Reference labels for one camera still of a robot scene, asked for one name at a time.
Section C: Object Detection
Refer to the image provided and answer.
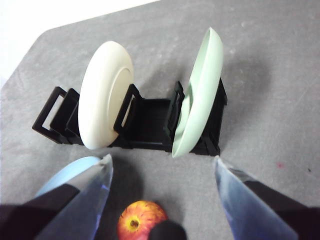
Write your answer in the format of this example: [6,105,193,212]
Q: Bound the red yellow apple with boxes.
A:
[117,199,169,240]

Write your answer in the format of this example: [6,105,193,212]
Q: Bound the black plate rack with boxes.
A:
[31,77,228,157]

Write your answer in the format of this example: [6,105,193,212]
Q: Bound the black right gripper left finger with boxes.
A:
[0,153,113,240]

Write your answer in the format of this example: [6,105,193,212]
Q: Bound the cream plate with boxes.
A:
[77,40,135,150]

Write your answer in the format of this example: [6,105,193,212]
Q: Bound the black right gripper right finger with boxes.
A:
[214,155,320,240]

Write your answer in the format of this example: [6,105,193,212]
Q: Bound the light blue plate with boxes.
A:
[34,156,102,198]

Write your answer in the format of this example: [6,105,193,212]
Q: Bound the pale green plate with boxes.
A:
[171,26,224,159]

